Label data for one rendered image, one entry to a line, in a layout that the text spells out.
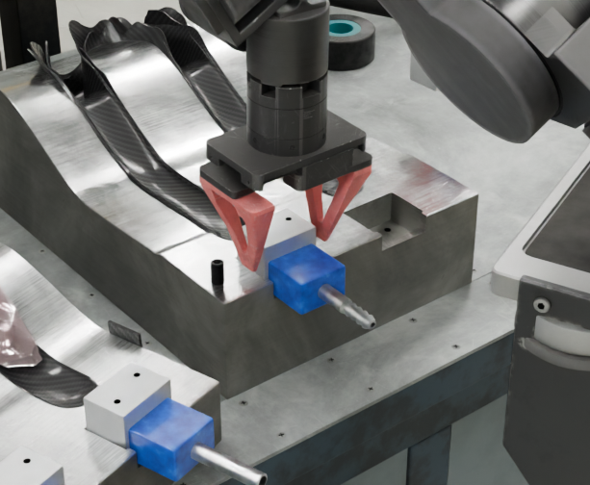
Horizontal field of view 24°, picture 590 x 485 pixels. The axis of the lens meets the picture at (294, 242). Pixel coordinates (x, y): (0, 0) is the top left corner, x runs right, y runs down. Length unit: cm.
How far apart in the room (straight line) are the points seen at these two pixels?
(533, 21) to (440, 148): 85
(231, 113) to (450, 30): 72
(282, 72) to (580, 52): 41
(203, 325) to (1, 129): 31
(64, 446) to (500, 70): 49
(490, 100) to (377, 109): 89
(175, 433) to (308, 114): 24
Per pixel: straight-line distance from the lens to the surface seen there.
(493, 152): 142
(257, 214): 98
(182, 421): 95
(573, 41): 57
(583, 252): 82
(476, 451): 132
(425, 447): 125
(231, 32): 92
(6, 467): 91
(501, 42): 58
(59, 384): 103
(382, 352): 113
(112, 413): 95
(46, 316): 106
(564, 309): 78
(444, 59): 61
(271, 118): 97
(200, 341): 108
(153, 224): 113
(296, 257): 105
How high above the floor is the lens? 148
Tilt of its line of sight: 32 degrees down
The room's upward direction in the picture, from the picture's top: straight up
